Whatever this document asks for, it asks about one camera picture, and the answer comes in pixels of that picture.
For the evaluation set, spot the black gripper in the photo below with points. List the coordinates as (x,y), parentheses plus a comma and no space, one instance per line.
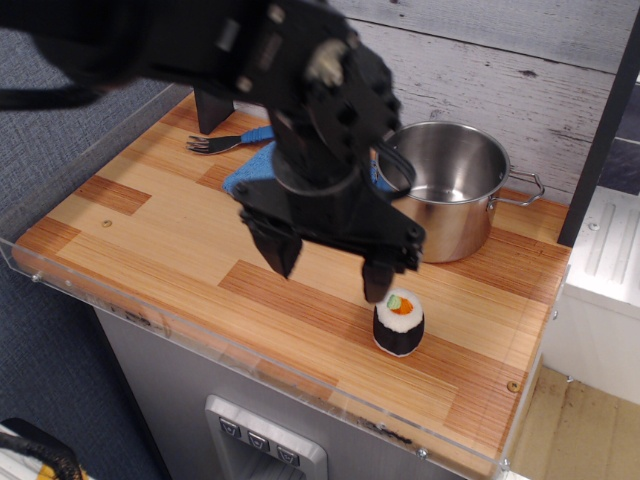
(351,216)

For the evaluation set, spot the plush sushi roll toy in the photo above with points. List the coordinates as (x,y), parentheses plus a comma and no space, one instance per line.
(398,322)

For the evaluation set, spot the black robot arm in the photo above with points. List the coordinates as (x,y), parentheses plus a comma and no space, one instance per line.
(329,99)

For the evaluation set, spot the blue folded towel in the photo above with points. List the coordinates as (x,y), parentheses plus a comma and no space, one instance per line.
(260,167)

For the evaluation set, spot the stainless steel pot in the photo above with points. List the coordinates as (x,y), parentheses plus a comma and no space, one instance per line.
(462,174)

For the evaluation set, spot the clear acrylic table guard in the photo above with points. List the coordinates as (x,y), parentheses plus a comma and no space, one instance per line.
(149,235)

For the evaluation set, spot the grey cabinet with dispenser panel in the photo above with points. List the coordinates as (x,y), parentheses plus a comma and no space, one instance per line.
(211,421)

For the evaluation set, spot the white toy sink unit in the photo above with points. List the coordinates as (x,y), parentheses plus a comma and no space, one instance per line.
(593,332)

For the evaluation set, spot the yellow object at corner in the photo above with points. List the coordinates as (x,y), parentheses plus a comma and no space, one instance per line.
(46,473)

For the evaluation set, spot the fork with blue handle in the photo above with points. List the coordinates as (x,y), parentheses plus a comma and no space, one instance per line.
(217,145)

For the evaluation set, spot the black left frame post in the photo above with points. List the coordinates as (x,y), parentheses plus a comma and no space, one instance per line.
(211,110)

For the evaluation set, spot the black frame post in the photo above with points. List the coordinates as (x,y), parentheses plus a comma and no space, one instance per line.
(612,114)
(211,110)

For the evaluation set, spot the black right frame post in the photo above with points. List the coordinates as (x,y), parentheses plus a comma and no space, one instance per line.
(612,114)

